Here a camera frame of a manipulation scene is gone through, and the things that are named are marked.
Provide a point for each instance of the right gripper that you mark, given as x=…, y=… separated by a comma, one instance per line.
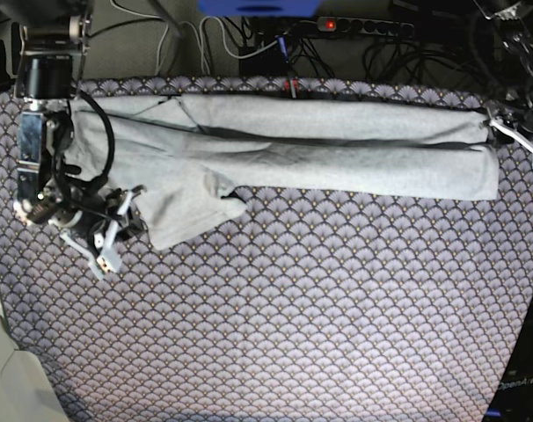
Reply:
x=94, y=234

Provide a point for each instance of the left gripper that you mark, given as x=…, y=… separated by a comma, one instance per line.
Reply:
x=512, y=122

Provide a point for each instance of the light grey T-shirt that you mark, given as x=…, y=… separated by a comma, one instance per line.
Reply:
x=192, y=151

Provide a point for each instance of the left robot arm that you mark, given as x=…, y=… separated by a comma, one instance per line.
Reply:
x=512, y=23

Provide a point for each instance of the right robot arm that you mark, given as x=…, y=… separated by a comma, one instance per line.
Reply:
x=53, y=35

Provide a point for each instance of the black power strip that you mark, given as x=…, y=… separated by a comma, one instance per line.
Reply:
x=361, y=26

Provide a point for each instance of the beige plastic bin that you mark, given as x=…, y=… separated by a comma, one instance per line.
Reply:
x=25, y=391

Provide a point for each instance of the fan patterned tablecloth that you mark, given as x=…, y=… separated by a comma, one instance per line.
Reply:
x=313, y=305

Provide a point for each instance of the red black table clamp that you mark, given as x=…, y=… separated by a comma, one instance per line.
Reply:
x=292, y=87

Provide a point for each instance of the black box on floor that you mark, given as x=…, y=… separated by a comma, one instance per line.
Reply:
x=268, y=63

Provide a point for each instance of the blue box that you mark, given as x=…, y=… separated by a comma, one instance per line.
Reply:
x=259, y=8

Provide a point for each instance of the black OpenArm case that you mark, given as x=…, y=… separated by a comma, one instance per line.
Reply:
x=513, y=400

